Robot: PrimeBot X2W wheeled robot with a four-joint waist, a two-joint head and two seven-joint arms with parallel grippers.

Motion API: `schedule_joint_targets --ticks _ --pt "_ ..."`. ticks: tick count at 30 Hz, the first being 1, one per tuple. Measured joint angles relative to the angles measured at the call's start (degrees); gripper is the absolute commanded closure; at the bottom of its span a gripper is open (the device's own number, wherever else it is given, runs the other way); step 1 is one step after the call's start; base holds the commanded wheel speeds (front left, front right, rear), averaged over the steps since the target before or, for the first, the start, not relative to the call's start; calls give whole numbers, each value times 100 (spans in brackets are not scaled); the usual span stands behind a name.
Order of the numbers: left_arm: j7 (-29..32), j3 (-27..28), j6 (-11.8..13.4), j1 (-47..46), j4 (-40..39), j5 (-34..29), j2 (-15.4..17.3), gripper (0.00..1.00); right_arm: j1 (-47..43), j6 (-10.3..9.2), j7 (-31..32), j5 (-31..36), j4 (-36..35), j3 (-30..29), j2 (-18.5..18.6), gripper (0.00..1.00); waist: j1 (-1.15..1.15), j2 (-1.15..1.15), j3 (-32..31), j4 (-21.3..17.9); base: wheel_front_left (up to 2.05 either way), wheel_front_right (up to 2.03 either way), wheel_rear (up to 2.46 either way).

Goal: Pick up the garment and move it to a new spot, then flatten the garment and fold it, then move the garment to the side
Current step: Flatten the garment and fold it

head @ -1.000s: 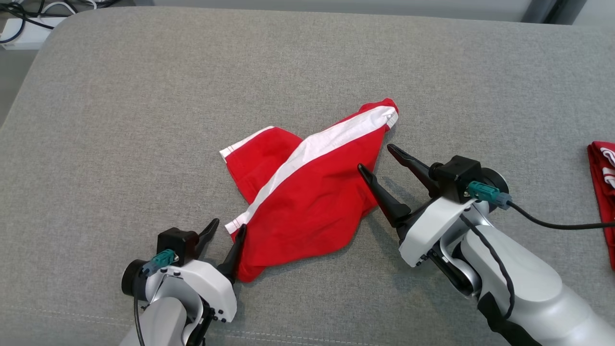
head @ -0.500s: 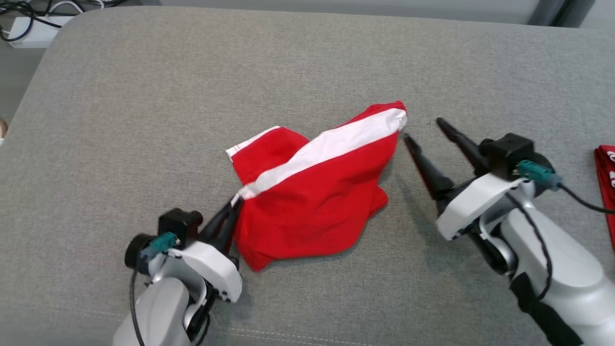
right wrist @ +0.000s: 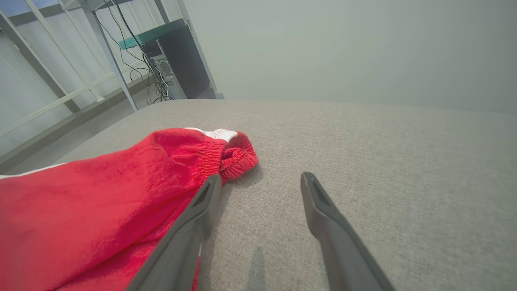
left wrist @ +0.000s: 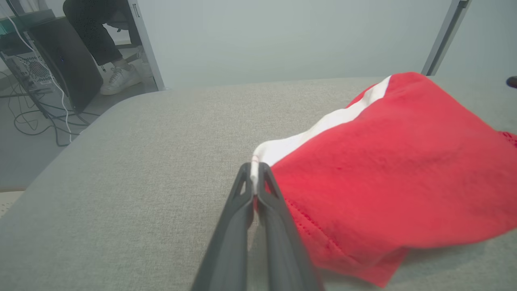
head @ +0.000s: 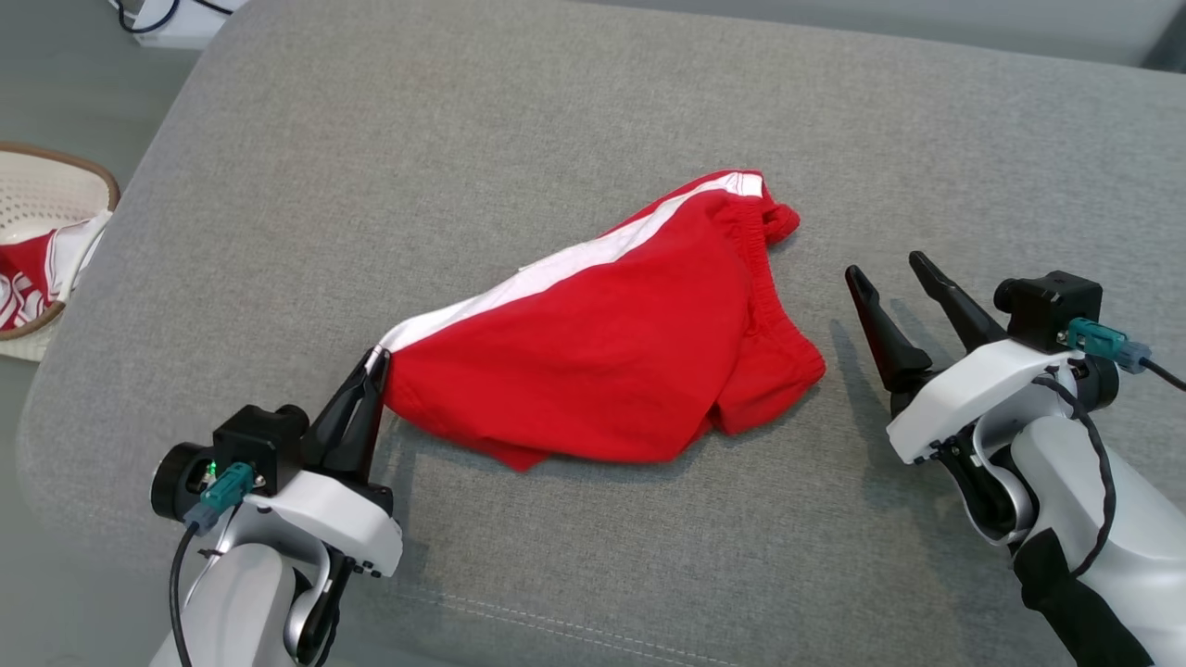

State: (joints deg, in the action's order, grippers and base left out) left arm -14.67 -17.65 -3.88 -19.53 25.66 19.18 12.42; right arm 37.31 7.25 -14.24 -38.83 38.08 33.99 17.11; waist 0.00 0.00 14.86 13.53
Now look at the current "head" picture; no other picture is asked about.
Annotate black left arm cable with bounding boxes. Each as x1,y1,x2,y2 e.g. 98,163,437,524
169,523,201,667

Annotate teal cable connector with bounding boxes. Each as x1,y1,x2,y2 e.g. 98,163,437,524
1065,317,1154,375
183,460,257,537

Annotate red white basketball jersey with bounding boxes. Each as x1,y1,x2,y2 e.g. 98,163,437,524
0,210,114,336

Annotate teal right cable connector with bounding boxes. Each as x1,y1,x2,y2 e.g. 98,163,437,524
1065,317,1154,375

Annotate red shorts with white stripe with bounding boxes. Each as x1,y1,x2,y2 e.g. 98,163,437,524
378,169,828,472

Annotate dark grey furniture corner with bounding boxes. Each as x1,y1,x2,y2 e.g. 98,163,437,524
1142,7,1186,77

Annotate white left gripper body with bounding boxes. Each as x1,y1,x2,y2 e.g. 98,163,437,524
230,466,405,581

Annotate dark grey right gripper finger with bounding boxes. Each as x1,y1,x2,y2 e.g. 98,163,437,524
907,250,1012,355
844,265,935,396

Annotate teal left cable connector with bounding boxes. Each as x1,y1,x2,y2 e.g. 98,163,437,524
183,460,257,537

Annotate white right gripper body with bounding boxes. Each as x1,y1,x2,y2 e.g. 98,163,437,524
884,337,1083,466

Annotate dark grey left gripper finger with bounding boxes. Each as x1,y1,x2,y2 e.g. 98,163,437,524
300,348,382,471
332,351,391,485

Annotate white woven laundry basket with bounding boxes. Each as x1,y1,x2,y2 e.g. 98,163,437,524
0,141,122,363

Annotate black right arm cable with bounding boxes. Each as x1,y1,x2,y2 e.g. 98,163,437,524
1031,357,1186,581

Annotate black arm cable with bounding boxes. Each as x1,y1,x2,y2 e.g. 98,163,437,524
1031,357,1186,581
169,523,201,667

